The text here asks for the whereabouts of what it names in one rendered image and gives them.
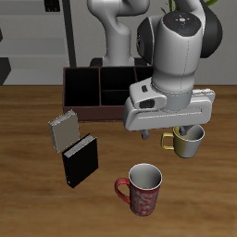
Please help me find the small black wall box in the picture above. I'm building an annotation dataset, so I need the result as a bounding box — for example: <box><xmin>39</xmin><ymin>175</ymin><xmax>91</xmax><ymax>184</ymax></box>
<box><xmin>44</xmin><ymin>0</ymin><xmax>61</xmax><ymax>13</ymax></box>

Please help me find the green pot plant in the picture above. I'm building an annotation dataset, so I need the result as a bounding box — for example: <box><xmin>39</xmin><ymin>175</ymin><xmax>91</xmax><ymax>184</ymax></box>
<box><xmin>159</xmin><ymin>0</ymin><xmax>218</xmax><ymax>15</ymax></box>

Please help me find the red mug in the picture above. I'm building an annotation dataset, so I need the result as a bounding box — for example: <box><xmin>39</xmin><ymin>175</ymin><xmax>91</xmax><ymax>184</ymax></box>
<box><xmin>114</xmin><ymin>162</ymin><xmax>164</xmax><ymax>218</ymax></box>

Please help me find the dark brown desk caddy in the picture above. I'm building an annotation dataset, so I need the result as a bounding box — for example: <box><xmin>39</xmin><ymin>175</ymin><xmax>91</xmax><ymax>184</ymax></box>
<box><xmin>62</xmin><ymin>65</ymin><xmax>156</xmax><ymax>123</ymax></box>

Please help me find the black book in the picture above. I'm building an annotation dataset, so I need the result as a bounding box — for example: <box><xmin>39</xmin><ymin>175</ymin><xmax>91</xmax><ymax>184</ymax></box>
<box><xmin>61</xmin><ymin>132</ymin><xmax>100</xmax><ymax>190</ymax></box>

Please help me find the grey book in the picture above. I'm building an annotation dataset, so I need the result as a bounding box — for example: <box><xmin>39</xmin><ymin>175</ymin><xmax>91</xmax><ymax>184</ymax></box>
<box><xmin>47</xmin><ymin>108</ymin><xmax>81</xmax><ymax>154</ymax></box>

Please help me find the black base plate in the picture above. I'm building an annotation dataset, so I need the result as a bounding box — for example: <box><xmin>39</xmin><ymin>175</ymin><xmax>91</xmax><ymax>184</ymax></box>
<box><xmin>89</xmin><ymin>56</ymin><xmax>150</xmax><ymax>68</ymax></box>

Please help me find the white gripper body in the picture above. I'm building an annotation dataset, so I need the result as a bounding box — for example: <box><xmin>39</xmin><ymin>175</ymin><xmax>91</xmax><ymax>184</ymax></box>
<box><xmin>122</xmin><ymin>88</ymin><xmax>216</xmax><ymax>132</ymax></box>

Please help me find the yellow and white mug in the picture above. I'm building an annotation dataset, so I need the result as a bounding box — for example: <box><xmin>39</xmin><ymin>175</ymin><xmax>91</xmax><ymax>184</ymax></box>
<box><xmin>159</xmin><ymin>123</ymin><xmax>206</xmax><ymax>159</ymax></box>

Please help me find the black vertical post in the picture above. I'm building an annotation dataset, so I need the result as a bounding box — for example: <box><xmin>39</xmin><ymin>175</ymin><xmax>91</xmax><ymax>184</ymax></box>
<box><xmin>62</xmin><ymin>0</ymin><xmax>78</xmax><ymax>68</ymax></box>

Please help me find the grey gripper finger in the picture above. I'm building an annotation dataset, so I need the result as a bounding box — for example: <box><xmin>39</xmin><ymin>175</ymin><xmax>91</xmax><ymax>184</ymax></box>
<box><xmin>180</xmin><ymin>124</ymin><xmax>195</xmax><ymax>137</ymax></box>
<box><xmin>140</xmin><ymin>129</ymin><xmax>150</xmax><ymax>141</ymax></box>

